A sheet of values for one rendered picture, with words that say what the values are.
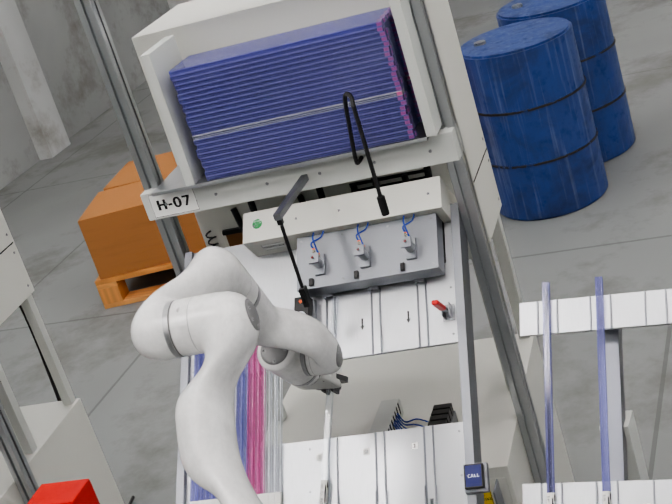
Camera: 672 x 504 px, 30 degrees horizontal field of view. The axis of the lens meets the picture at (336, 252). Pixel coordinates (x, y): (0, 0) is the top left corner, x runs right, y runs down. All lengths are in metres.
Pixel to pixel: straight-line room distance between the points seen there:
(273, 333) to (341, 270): 0.45
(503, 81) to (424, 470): 3.18
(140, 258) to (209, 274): 4.10
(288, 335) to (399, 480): 0.45
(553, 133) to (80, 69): 5.94
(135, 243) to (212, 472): 4.27
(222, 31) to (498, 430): 1.16
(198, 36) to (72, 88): 7.72
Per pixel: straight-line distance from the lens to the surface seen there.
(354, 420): 3.31
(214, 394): 2.11
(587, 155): 5.84
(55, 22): 10.73
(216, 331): 2.11
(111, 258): 6.37
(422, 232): 2.81
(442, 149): 2.78
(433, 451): 2.70
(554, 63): 5.66
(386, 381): 3.45
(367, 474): 2.74
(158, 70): 2.88
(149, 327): 2.17
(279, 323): 2.45
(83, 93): 10.84
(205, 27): 3.01
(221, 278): 2.25
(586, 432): 4.18
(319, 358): 2.49
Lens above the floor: 2.19
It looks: 21 degrees down
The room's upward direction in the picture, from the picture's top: 18 degrees counter-clockwise
